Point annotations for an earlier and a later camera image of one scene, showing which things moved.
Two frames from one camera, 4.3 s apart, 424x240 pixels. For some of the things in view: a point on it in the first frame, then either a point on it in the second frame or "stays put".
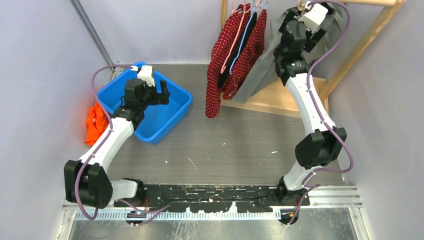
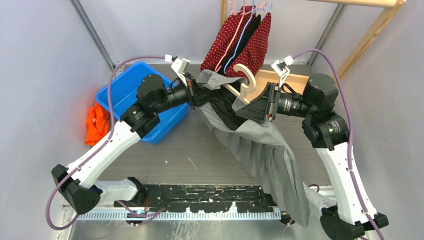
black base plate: x=206 y=198 stays put
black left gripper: x=159 y=98 to x=195 y=95
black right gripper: x=309 y=43 to x=264 y=107
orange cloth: x=97 y=120 stays put
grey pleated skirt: x=264 y=74 to x=266 y=147
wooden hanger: x=300 y=7 to x=244 y=96
